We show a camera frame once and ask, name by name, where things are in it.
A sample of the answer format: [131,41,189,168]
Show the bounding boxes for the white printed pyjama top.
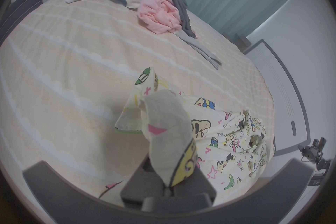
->
[98,67,275,200]

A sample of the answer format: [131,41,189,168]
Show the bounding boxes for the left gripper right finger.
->
[172,165,217,205]

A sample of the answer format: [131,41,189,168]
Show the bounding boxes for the bed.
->
[0,0,309,204]

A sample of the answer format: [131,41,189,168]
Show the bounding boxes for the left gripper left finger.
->
[120,152,168,209]

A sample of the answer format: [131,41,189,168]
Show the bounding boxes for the pile of clothes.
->
[65,0,223,71]

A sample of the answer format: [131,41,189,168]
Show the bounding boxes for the grey bedside table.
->
[222,33,252,53]

